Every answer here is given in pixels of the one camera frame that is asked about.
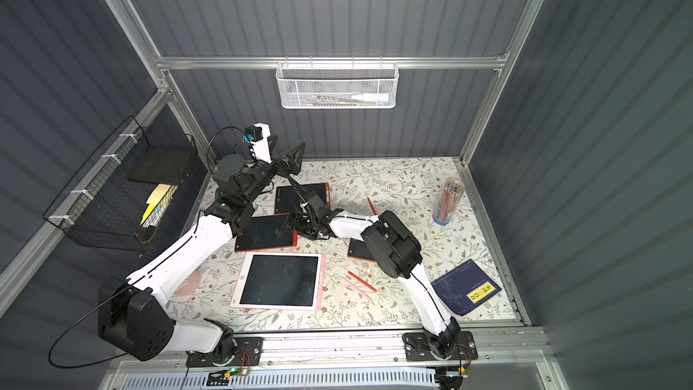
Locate red tablet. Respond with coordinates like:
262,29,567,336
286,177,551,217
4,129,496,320
274,182,330,215
346,238,375,262
235,214,298,253

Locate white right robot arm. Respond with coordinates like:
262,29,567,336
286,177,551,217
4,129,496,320
287,205,461,359

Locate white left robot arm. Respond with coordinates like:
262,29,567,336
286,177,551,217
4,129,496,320
97,143,305,363

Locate red stylus far right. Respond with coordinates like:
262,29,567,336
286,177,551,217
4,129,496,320
366,197,378,216

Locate red stylus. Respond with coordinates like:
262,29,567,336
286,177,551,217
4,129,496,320
348,271,377,293
366,197,378,216

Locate pink white writing tablet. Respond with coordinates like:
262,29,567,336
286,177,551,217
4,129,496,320
230,252,325,312

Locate red stylus near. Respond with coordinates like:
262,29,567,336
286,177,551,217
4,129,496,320
348,271,377,293

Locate pink stylus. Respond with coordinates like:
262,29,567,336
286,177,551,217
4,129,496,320
341,277,373,302

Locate yellow sticky notes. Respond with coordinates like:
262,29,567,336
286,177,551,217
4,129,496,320
140,183,178,228

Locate white marker in basket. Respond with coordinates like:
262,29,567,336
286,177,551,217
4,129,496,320
350,93,390,105

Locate pink cup of markers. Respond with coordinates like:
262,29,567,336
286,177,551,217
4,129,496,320
173,270,202,297

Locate clear cup of pencils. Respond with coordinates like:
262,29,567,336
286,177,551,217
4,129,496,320
432,178,465,226

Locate dark blue notebook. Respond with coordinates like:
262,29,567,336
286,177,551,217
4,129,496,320
431,259,502,316

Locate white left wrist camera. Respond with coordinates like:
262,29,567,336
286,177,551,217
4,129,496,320
244,123,272,164

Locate white wire mesh basket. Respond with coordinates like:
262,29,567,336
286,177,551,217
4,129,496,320
275,61,400,109

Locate black wire wall basket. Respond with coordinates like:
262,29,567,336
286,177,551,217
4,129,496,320
43,120,205,253

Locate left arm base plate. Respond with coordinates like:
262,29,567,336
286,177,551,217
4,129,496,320
186,337,265,368

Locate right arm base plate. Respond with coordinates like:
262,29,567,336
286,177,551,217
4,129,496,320
402,330,478,364

